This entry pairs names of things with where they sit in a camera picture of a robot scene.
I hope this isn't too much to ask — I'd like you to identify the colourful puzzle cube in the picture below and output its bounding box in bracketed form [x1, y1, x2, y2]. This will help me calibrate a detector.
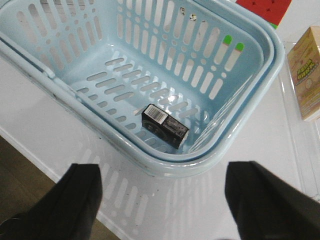
[235, 0, 292, 29]

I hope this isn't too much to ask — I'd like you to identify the black tissue pack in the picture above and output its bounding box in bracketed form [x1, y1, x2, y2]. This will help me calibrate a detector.
[141, 104, 189, 150]

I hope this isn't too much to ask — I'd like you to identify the clear acrylic display shelf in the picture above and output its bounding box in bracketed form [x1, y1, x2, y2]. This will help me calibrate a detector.
[275, 56, 320, 202]

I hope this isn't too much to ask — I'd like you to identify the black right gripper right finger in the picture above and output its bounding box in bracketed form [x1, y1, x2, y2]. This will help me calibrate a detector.
[224, 161, 320, 240]

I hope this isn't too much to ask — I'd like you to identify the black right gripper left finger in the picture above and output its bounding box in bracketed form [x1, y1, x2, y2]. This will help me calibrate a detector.
[0, 163, 103, 240]

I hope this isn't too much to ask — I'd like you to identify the light blue plastic basket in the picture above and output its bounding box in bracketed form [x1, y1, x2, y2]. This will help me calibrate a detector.
[0, 0, 285, 177]

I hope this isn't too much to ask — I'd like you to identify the beige snack box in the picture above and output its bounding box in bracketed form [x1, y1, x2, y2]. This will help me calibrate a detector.
[287, 26, 320, 122]

